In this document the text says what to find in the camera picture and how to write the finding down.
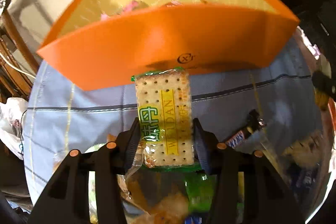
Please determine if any blue grey striped cloth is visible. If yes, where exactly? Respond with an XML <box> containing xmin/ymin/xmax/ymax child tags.
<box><xmin>22</xmin><ymin>39</ymin><xmax>332</xmax><ymax>224</ymax></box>

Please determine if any clear bag of snacks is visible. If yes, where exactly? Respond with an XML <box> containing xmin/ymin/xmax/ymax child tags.
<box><xmin>260</xmin><ymin>129</ymin><xmax>332</xmax><ymax>216</ymax></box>

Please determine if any brown chocolate bar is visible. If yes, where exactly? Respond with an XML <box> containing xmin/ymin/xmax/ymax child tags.
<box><xmin>225</xmin><ymin>109</ymin><xmax>267</xmax><ymax>149</ymax></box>

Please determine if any blue snack packet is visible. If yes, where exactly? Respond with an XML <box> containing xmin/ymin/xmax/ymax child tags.
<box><xmin>184</xmin><ymin>216</ymin><xmax>203</xmax><ymax>224</ymax></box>

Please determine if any white plastic bag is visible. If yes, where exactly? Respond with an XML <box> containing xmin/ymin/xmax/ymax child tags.
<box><xmin>0</xmin><ymin>97</ymin><xmax>30</xmax><ymax>159</ymax></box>

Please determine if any pastry in clear wrapper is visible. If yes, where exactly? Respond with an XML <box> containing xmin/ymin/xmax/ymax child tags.
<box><xmin>120</xmin><ymin>144</ymin><xmax>191</xmax><ymax>224</ymax></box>

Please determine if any green snack packet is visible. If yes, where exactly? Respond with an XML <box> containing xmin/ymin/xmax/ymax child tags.
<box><xmin>184</xmin><ymin>171</ymin><xmax>245</xmax><ymax>218</ymax></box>

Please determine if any green yellow cracker packet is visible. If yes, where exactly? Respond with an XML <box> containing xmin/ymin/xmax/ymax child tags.
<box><xmin>131</xmin><ymin>67</ymin><xmax>196</xmax><ymax>169</ymax></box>

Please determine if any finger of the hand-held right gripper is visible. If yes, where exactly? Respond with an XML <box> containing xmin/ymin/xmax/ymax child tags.
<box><xmin>312</xmin><ymin>70</ymin><xmax>336</xmax><ymax>103</ymax></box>

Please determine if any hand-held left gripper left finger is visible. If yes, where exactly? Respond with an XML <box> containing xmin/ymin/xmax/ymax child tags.
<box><xmin>28</xmin><ymin>117</ymin><xmax>141</xmax><ymax>224</ymax></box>

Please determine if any pink snack packet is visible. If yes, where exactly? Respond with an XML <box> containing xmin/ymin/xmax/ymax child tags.
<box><xmin>100</xmin><ymin>0</ymin><xmax>151</xmax><ymax>21</ymax></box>

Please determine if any orange paper bag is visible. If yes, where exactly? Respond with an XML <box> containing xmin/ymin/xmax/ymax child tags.
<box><xmin>36</xmin><ymin>0</ymin><xmax>300</xmax><ymax>91</ymax></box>

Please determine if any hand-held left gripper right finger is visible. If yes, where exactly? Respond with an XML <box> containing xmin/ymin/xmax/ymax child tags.
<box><xmin>193</xmin><ymin>118</ymin><xmax>306</xmax><ymax>224</ymax></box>

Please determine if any white cable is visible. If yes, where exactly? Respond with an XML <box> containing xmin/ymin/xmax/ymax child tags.
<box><xmin>0</xmin><ymin>52</ymin><xmax>37</xmax><ymax>78</ymax></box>

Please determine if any wooden chair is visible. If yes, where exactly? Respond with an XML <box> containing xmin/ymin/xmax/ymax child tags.
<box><xmin>0</xmin><ymin>11</ymin><xmax>40</xmax><ymax>104</ymax></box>

